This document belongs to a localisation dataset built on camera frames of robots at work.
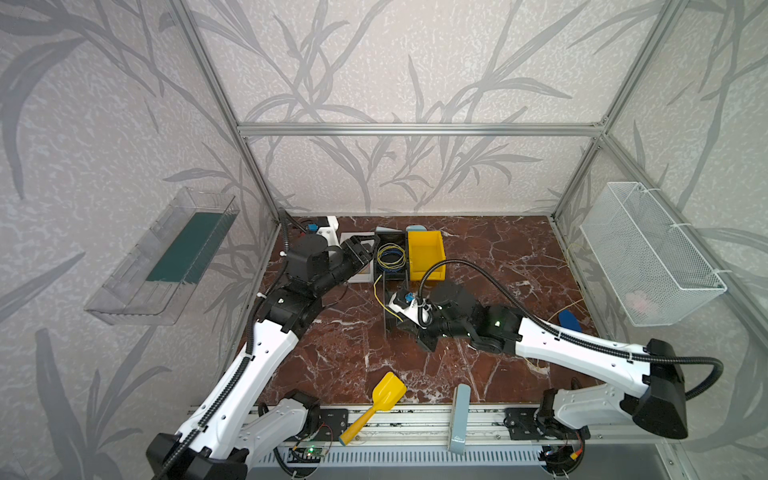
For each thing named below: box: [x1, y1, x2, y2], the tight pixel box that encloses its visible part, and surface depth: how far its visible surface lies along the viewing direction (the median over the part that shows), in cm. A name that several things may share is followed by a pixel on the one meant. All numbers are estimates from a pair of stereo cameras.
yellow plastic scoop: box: [338, 372, 408, 446], surface depth 79 cm
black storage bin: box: [374, 227, 408, 282], surface depth 108 cm
